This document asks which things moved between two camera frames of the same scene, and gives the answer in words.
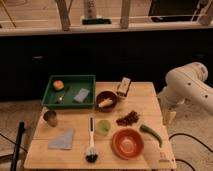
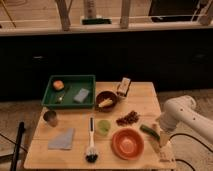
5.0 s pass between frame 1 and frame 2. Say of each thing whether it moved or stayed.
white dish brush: stayed
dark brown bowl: stayed
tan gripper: moved
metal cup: stayed
